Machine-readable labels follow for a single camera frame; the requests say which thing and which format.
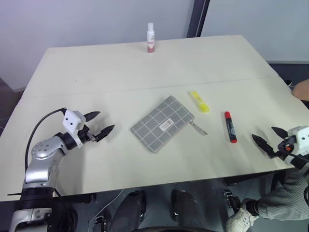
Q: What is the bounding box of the black metal floor bracket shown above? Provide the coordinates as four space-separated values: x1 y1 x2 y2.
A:
223 189 242 211
91 215 108 232

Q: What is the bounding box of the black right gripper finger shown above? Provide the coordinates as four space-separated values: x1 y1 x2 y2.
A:
271 126 289 140
251 134 276 159

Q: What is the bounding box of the yellow highlighter pen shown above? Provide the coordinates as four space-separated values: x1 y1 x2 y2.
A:
188 90 210 114

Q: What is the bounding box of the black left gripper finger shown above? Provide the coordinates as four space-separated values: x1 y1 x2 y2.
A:
84 111 101 123
93 124 115 143

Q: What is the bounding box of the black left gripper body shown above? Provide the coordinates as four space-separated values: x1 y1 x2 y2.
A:
78 125 99 144

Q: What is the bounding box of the white sneaker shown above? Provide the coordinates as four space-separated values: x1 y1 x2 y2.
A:
225 205 260 232

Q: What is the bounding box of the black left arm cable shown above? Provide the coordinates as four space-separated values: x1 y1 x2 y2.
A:
24 108 67 174

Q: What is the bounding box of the person's bare skin limb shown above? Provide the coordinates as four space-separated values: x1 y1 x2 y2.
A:
292 78 309 101

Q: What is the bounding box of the grey knitted trouser leg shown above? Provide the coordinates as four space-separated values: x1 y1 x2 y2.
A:
257 166 309 222

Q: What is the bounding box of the dark rounded shape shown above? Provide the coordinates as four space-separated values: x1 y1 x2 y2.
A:
110 190 147 232
170 189 206 229

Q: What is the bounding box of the grey checked zipper pouch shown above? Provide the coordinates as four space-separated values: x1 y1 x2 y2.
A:
130 95 209 154

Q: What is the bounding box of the white spray bottle pink label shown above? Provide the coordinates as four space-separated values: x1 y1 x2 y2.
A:
146 22 155 54

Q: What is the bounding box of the white floor cable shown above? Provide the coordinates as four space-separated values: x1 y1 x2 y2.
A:
88 189 125 232

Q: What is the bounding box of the red and black marker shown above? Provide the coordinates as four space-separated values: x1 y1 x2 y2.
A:
224 111 238 144

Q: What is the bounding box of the dark vertical door frame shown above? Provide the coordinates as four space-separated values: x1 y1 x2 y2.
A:
186 0 211 38

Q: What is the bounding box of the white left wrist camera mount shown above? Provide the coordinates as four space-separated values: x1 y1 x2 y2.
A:
62 109 85 147

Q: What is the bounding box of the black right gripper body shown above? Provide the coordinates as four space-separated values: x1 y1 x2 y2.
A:
275 135 297 160

